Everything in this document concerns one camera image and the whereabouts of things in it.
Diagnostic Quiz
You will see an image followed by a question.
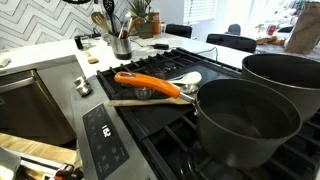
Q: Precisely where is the black chair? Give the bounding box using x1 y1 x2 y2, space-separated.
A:
165 24 192 38
206 34 257 53

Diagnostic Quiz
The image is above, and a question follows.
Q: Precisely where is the silver utensil holder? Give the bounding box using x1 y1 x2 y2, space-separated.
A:
111 36 132 60

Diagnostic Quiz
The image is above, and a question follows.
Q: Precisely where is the large grey pot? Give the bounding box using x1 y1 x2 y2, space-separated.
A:
241 54 320 121

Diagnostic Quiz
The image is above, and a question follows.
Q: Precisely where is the silver stove knob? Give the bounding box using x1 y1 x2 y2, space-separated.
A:
74 77 92 97

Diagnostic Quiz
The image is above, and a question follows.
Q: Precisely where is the grey saucepan orange handle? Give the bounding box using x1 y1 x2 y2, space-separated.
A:
114 71 302 169

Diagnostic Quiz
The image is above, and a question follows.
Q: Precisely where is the black slotted spoon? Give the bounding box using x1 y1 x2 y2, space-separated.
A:
103 0 116 33

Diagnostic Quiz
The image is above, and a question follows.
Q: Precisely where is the glass measuring cup black handle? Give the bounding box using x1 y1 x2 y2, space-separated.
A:
74 35 91 50

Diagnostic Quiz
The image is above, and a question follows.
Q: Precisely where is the black chair right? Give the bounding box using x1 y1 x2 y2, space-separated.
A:
206 34 257 53

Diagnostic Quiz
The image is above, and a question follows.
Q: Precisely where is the white cloth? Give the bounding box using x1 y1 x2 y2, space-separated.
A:
0 58 11 68

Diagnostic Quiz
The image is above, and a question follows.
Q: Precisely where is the stainless dishwasher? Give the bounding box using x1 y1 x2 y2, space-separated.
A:
0 70 76 146

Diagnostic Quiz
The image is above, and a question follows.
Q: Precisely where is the brown paper bag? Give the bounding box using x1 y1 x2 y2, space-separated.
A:
284 1 320 54

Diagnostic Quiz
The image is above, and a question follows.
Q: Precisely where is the white spoon rest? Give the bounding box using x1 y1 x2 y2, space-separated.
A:
169 71 202 85

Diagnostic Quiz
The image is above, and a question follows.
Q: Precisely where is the black chair left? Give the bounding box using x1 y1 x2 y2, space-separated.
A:
165 24 192 38

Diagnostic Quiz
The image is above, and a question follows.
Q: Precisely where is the black gas stove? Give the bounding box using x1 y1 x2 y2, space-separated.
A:
71 49 320 180

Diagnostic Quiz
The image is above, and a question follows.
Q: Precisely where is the black power adapter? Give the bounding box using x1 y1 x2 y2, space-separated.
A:
153 43 169 50

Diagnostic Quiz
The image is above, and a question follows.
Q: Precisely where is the wooden spatula on stove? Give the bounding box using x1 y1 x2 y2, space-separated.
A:
107 97 190 107

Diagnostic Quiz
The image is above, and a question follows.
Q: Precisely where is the orange bottle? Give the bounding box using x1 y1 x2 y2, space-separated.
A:
152 12 161 34

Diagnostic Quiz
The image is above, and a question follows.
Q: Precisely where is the blue chair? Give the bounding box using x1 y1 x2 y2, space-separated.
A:
226 24 241 35

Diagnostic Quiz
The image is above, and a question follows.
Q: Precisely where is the wooden slotted spoon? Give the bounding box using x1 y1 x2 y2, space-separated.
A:
91 12 113 35

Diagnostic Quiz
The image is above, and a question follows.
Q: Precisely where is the potted green plant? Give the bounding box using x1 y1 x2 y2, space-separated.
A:
128 0 153 39

